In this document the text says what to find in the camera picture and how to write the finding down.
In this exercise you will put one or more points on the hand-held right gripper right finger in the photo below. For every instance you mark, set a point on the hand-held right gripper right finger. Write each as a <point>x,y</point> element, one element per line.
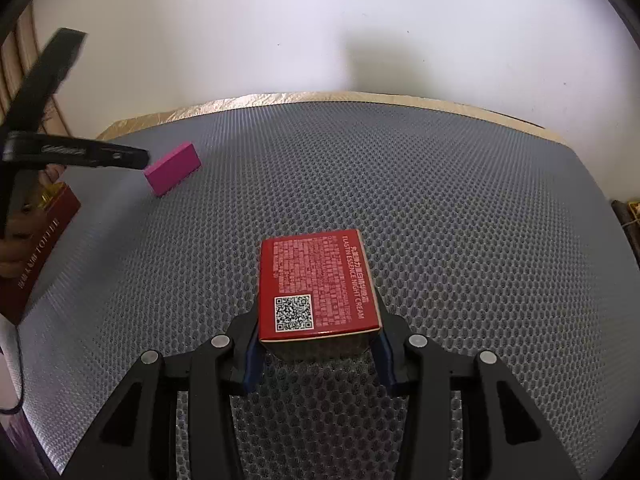
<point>385,360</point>

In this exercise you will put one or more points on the magenta wooden block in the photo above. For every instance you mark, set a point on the magenta wooden block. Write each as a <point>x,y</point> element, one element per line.
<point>174,167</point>

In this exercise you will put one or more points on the large red box gold interior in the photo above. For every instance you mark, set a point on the large red box gold interior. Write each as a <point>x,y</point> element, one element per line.
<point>47,240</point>

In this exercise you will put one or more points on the red printed carton box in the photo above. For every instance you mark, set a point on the red printed carton box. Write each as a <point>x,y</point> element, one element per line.
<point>320,285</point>

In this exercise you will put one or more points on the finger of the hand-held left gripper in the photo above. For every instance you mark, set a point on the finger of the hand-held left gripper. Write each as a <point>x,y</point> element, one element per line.
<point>80,154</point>
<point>47,75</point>

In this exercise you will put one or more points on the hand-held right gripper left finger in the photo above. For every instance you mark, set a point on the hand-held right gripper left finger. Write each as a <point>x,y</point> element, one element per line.
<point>251,360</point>

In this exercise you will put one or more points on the grey mesh mat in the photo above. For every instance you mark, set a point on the grey mesh mat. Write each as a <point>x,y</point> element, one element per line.
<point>450,235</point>

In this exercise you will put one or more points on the person's left hand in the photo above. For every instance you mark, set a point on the person's left hand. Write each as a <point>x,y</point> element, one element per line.
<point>22,240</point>

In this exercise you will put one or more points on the beige striped curtain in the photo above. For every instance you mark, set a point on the beige striped curtain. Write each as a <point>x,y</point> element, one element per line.
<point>26,32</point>

